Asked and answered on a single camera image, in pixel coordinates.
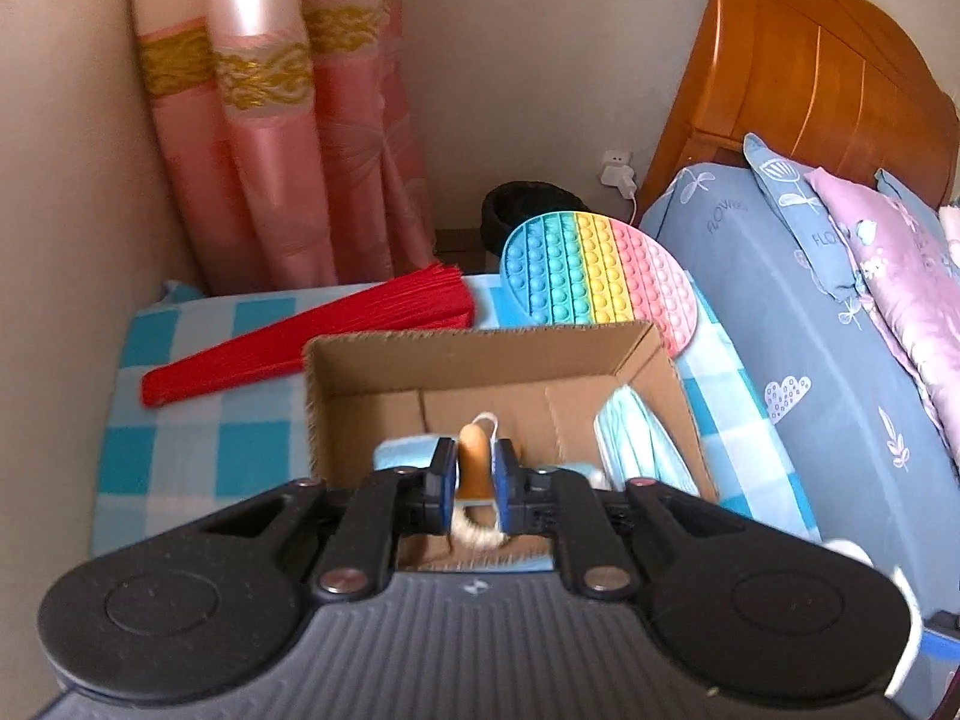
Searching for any rainbow pop bubble mat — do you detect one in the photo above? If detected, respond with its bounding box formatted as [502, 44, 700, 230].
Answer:
[498, 210, 700, 359]

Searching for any black round basket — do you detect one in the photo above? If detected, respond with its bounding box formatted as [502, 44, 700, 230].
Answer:
[481, 181, 590, 256]

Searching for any white wall charger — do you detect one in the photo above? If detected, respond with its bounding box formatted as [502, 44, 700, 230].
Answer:
[598, 151, 638, 194]

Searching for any blue patterned pillow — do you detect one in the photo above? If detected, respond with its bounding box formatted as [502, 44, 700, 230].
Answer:
[741, 133, 865, 308]

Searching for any blue patterned quilt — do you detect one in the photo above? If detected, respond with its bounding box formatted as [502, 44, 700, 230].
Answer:
[637, 162, 960, 720]

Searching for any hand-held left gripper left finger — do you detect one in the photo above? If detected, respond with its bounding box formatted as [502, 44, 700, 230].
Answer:
[201, 438, 460, 602]

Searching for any wooden bed headboard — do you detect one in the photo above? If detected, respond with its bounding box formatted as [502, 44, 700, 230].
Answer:
[637, 0, 960, 220]

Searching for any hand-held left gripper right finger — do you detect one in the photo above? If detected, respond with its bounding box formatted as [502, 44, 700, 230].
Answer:
[491, 439, 745, 602]

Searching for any brown cardboard box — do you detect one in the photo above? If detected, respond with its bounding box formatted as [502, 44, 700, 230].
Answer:
[302, 319, 719, 511]

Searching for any pink curtain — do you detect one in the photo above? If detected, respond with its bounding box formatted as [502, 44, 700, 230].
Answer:
[127, 0, 437, 295]

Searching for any small orange toy piece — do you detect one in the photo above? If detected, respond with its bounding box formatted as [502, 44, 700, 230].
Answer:
[447, 424, 511, 550]

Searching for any pink floral pillow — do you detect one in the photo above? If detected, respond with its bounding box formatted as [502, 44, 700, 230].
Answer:
[805, 167, 960, 460]

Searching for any red folding fan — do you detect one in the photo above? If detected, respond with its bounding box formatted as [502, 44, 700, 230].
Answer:
[141, 261, 477, 409]

